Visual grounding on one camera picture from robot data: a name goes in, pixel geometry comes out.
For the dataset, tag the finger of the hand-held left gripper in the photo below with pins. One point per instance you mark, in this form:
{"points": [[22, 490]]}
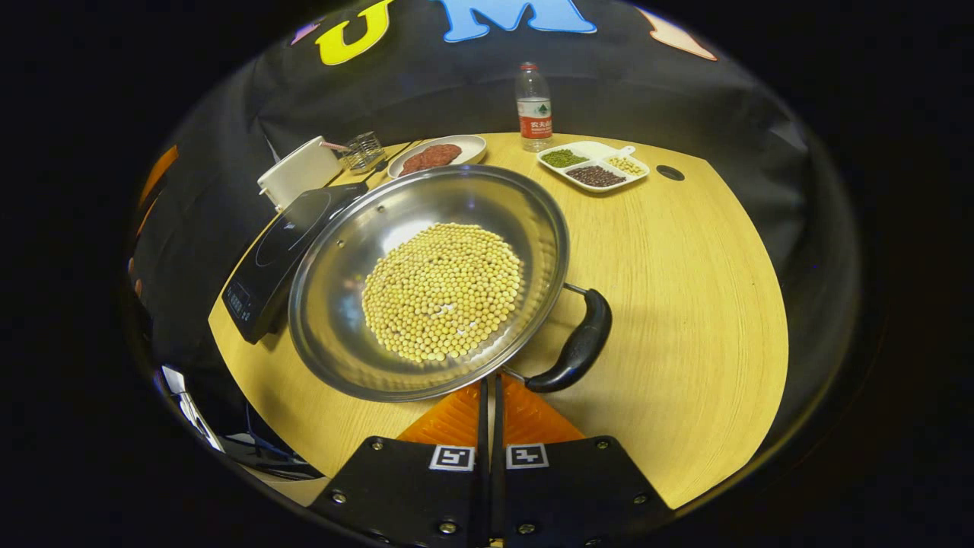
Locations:
{"points": [[158, 175]]}

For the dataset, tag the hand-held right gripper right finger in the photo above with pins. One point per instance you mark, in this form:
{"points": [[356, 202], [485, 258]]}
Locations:
{"points": [[571, 495]]}

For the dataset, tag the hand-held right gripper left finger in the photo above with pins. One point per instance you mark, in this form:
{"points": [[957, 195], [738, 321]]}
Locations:
{"points": [[411, 495]]}

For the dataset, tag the black induction cooktop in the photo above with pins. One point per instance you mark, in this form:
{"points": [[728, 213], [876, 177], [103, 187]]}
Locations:
{"points": [[266, 281]]}

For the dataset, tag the white toaster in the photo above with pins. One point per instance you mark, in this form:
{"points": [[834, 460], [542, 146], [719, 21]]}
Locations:
{"points": [[300, 171]]}

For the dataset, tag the pink white stick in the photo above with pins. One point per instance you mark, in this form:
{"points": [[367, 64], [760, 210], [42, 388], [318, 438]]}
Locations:
{"points": [[333, 145]]}

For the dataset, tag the pile of yellow soybeans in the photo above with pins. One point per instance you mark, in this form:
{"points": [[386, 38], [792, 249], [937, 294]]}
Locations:
{"points": [[445, 293]]}

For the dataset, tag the pile of red beans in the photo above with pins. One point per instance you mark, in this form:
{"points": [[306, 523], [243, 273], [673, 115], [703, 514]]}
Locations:
{"points": [[430, 158]]}

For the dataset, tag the white round plate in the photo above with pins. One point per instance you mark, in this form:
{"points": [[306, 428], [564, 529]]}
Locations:
{"points": [[470, 148]]}

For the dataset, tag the small pile of dark beans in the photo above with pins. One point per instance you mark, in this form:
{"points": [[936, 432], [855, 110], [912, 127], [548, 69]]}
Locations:
{"points": [[595, 176]]}

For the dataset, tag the small pile of pale soybeans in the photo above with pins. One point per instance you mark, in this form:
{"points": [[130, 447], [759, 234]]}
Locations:
{"points": [[625, 165]]}

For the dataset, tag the small pile of green beans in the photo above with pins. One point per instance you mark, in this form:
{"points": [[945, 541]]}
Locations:
{"points": [[563, 158]]}

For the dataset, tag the white divided dish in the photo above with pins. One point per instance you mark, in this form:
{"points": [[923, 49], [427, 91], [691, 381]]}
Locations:
{"points": [[597, 148]]}

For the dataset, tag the clear plastic water bottle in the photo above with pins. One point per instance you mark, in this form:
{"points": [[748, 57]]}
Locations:
{"points": [[534, 114]]}

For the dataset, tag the black backdrop cloth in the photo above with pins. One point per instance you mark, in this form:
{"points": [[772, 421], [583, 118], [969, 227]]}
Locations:
{"points": [[685, 99]]}

